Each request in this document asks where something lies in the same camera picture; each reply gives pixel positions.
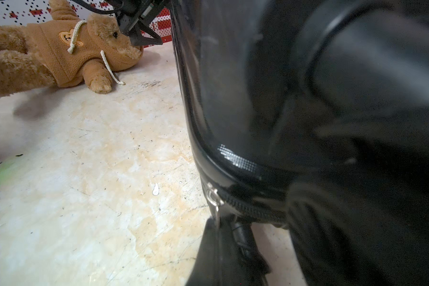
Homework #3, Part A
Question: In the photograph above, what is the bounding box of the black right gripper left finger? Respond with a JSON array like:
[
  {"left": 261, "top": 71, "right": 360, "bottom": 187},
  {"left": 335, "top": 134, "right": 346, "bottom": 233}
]
[{"left": 186, "top": 218, "right": 220, "bottom": 286}]

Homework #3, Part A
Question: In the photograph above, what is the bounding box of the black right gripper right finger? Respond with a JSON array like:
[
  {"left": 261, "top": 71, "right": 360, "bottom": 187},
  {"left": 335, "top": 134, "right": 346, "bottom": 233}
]
[{"left": 225, "top": 214, "right": 271, "bottom": 286}]

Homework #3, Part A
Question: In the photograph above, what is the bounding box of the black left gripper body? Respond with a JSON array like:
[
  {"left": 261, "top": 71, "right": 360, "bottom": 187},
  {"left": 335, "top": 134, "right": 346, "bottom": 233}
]
[{"left": 115, "top": 0, "right": 170, "bottom": 46}]

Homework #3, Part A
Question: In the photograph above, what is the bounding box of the silver zipper pull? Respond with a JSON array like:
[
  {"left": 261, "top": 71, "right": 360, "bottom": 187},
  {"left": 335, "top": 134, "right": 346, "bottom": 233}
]
[{"left": 206, "top": 182, "right": 225, "bottom": 229}]

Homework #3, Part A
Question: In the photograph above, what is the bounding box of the black hard-shell suitcase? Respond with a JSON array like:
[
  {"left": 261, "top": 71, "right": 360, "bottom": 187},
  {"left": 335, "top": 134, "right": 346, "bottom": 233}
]
[{"left": 170, "top": 1, "right": 429, "bottom": 286}]

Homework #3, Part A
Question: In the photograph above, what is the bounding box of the brown teddy bear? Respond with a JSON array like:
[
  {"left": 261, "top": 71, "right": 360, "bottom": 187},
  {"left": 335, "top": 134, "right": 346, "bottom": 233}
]
[{"left": 0, "top": 1, "right": 144, "bottom": 98}]

